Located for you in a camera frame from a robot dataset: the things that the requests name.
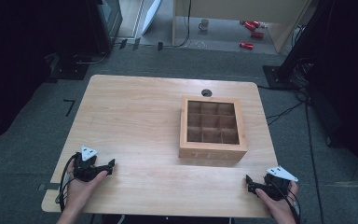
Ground black angled floor tape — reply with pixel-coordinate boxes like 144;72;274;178
62;99;76;118

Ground black hanging cable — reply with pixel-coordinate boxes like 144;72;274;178
160;0;193;49

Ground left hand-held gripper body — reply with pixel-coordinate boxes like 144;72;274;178
73;145;110;183

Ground black monitor cabinet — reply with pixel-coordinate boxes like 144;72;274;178
86;0;124;54

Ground grey mug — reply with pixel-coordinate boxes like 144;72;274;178
198;18;211;32

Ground right hand-held gripper cable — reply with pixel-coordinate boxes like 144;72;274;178
271;178;303;224

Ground yellow floor tape line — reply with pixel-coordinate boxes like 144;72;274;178
331;180;358;189

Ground wooden compartment tea box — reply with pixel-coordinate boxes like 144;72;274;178
178;94;249;163

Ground white board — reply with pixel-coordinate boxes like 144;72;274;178
141;0;163;35

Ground hand-held gripper cable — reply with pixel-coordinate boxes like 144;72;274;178
271;178;303;224
55;153;79;214

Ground person's right hand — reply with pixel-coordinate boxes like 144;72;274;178
255;181;300;219

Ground black stand base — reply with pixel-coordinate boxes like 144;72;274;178
262;64;301;91
47;59;90;82

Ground grey floor tape strip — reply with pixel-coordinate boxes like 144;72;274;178
37;182;62;191

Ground person's left hand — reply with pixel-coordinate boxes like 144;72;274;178
64;160;109;214

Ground left hand-held gripper cable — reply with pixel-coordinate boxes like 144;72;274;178
55;153;79;214

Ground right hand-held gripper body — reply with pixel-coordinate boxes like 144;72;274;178
255;165;299;202

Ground black floor cables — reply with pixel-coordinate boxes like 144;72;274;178
256;55;325;224

